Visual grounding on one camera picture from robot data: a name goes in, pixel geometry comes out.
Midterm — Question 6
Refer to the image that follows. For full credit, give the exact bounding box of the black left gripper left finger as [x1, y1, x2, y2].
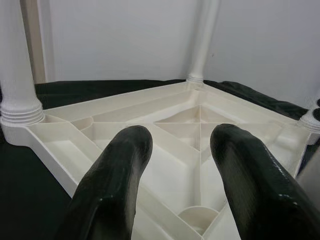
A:
[53, 124, 154, 240]

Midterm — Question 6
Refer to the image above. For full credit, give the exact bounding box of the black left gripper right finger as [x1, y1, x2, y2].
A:
[210, 123, 320, 240]

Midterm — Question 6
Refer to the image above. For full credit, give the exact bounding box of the white plastic children table top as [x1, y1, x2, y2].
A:
[0, 81, 320, 240]

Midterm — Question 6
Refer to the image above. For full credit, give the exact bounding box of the white plastic table leg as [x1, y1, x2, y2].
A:
[186, 0, 222, 83]
[298, 107, 320, 131]
[0, 0, 44, 126]

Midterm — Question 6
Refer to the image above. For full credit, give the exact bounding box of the white door frame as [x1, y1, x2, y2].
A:
[21, 0, 55, 84]

